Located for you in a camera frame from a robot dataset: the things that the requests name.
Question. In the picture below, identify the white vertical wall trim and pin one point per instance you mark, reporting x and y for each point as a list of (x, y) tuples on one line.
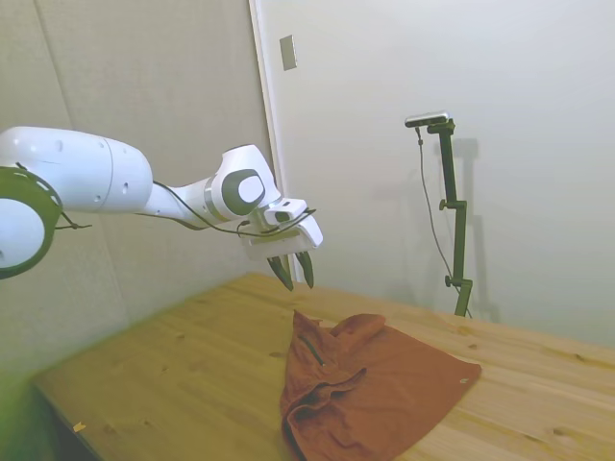
[(266, 96)]

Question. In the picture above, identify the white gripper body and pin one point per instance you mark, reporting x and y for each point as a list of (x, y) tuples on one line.
[(283, 245)]

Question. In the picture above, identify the small yellow tape scrap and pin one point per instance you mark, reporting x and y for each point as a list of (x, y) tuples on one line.
[(78, 426)]

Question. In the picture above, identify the silver camera on stand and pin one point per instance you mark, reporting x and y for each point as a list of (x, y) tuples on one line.
[(427, 118)]

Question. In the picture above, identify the dark green camera stand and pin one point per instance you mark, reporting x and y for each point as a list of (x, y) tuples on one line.
[(456, 225)]

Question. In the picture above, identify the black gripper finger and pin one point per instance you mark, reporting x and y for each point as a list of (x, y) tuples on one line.
[(307, 271), (284, 276)]

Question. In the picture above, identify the grey wall switch plate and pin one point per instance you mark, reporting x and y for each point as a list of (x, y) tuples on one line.
[(288, 53)]

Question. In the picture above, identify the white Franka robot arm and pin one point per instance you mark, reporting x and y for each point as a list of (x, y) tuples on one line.
[(96, 168)]

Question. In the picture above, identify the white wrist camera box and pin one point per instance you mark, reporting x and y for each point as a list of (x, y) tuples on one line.
[(284, 211)]

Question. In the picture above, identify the rust orange shorts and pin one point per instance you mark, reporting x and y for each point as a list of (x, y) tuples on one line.
[(384, 384)]

